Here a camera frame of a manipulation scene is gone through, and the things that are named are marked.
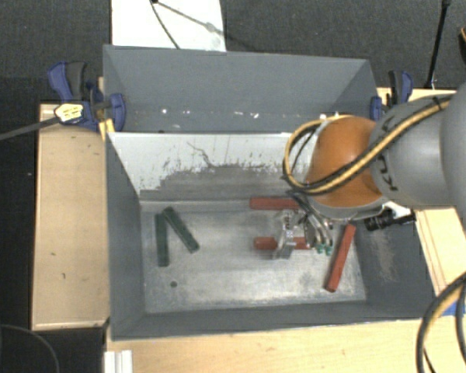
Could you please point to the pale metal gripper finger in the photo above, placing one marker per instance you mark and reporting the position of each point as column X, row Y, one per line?
column 284, row 252
column 288, row 234

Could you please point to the red-brown flat block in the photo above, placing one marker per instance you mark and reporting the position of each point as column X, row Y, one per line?
column 339, row 260
column 265, row 243
column 270, row 203

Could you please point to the grey metal bin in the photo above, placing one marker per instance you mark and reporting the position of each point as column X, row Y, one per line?
column 233, row 278

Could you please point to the dark green flat block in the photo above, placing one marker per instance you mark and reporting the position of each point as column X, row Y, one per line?
column 162, row 243
column 182, row 229

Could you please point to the pale wood flat board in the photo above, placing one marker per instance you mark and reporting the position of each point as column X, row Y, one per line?
column 70, row 216

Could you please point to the black cylinder on white bracket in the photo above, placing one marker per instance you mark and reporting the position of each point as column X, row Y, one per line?
column 380, row 222

